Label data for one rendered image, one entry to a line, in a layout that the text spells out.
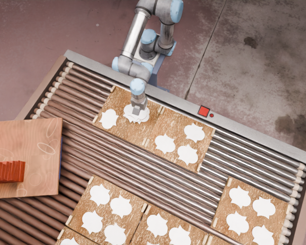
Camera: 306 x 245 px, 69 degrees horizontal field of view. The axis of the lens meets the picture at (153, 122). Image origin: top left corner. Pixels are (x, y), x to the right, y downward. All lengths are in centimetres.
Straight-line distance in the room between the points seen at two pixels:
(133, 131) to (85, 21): 220
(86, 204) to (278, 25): 324
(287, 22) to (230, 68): 112
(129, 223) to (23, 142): 87
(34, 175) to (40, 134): 26
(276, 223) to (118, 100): 134
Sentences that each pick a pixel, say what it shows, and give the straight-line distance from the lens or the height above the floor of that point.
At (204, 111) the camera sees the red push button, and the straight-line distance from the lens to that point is 169.
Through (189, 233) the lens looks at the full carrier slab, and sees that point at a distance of 156.
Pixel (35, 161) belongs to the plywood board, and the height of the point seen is 104.
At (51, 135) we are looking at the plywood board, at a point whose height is 104.
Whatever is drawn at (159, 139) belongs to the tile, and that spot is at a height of 95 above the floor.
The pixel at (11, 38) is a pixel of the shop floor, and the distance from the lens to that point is 368.
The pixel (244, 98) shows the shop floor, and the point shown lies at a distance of 292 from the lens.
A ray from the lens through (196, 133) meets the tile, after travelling 161.
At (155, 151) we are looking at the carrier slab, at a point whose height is 94.
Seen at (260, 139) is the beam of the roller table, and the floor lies 91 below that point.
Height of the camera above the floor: 247
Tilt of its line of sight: 72 degrees down
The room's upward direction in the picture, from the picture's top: straight up
